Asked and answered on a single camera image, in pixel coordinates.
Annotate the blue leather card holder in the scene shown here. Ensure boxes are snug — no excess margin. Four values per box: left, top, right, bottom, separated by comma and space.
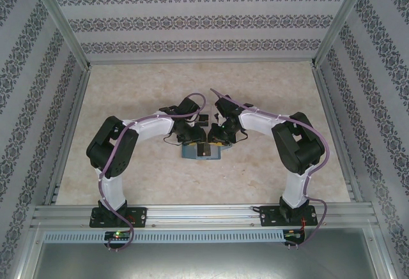
181, 140, 234, 162

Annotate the small circuit board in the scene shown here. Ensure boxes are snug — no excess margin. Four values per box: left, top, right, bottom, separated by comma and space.
104, 230, 132, 241
284, 229, 306, 240

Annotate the grey metal panel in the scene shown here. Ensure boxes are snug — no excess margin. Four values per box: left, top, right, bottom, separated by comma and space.
31, 242, 389, 279

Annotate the thin black cable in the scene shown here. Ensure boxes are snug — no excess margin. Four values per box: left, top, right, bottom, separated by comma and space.
163, 133, 183, 146
228, 130, 249, 144

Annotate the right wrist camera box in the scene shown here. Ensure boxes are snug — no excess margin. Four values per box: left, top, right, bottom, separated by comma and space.
213, 95, 240, 119

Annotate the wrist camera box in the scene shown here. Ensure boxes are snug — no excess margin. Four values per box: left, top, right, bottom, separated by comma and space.
178, 96, 201, 119
213, 95, 240, 119

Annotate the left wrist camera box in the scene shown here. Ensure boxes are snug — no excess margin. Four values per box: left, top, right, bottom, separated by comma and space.
178, 96, 201, 119

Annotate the purple cable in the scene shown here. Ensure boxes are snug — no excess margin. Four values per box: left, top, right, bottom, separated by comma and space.
97, 92, 207, 252
208, 87, 330, 250

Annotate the aluminium rail beam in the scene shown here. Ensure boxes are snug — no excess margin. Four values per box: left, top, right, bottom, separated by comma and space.
30, 204, 376, 229

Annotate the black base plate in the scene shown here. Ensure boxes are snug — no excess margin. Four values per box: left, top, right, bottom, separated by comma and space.
91, 207, 148, 229
259, 205, 317, 228

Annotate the slotted grey cable duct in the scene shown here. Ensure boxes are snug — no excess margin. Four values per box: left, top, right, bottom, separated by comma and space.
43, 230, 285, 243

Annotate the aluminium side rail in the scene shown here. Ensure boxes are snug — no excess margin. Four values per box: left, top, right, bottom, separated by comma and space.
311, 66, 365, 203
43, 66, 93, 206

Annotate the aluminium frame post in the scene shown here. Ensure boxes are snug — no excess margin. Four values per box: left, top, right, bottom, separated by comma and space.
27, 0, 93, 71
310, 0, 383, 69

